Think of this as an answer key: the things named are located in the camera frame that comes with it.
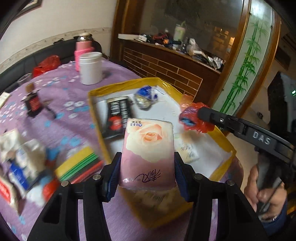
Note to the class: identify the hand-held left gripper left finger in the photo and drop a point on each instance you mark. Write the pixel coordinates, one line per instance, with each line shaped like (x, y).
(113, 180)

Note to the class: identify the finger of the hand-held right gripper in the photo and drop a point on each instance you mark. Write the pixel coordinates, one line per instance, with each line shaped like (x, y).
(215, 117)

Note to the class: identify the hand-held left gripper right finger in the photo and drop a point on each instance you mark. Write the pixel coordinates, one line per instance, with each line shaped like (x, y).
(182, 183)

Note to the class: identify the red plastic wrapper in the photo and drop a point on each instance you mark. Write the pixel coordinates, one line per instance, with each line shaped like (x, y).
(196, 115)

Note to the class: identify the yellow cardboard box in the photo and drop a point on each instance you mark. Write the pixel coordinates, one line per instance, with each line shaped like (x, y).
(108, 153)

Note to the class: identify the pink rose tissue pack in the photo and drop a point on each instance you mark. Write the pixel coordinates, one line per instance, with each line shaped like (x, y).
(148, 150)

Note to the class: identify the black packet with red label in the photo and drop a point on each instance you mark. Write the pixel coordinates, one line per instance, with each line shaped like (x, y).
(115, 118)

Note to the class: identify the person's right hand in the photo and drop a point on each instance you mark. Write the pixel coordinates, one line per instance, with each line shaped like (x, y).
(251, 187)

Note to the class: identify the white floral tissue packet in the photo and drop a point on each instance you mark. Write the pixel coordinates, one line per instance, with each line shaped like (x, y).
(188, 151)

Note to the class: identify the pack of coloured strips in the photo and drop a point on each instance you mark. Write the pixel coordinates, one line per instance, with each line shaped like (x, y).
(78, 164)

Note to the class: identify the dark hanging garment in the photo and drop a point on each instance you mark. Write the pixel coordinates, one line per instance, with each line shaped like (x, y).
(281, 97)

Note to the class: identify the bamboo painted glass panel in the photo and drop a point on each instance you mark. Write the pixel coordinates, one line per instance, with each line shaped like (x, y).
(249, 58)

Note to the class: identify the wooden cabinet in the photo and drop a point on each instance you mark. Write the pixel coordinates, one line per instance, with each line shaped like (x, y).
(166, 64)

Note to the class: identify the blue white crumpled wrapper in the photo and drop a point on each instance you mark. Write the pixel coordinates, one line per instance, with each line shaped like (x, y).
(145, 97)

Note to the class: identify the clear plastic bag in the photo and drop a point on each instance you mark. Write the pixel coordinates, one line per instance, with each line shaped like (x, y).
(193, 47)

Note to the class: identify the clutter of small items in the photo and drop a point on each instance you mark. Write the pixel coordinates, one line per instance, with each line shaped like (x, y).
(185, 44)

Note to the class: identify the white plastic packet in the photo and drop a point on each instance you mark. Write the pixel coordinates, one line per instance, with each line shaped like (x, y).
(32, 150)

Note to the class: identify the white bottle with green lid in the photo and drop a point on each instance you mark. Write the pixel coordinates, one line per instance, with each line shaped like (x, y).
(179, 31)

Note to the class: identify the black stick with tag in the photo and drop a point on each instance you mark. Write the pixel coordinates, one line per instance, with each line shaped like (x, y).
(50, 111)

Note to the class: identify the red white packet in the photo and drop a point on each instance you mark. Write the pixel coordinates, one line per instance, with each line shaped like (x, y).
(5, 192)

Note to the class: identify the white crumpled cloth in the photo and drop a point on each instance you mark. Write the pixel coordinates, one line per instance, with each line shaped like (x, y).
(9, 141)

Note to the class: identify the small black bottle with cork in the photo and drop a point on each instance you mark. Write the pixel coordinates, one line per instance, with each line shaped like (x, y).
(33, 102)

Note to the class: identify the white plastic jar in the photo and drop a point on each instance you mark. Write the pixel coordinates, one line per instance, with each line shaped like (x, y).
(90, 68)

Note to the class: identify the flat white box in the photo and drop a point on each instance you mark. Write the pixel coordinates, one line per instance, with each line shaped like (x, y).
(131, 37)

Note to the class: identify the red plastic bag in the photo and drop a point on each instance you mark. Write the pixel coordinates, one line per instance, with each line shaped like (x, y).
(46, 66)

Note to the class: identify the clear plastic cup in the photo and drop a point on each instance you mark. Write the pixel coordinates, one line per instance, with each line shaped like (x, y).
(24, 80)

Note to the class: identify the pink sleeved thermos bottle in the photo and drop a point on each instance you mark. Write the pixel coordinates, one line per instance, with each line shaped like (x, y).
(83, 48)

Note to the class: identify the open paper booklet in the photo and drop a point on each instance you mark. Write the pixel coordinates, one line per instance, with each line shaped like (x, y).
(4, 99)

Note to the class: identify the black sofa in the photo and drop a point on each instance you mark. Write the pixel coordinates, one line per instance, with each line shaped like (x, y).
(20, 67)

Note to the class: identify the framed wall painting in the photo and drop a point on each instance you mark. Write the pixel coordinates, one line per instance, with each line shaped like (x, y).
(27, 7)

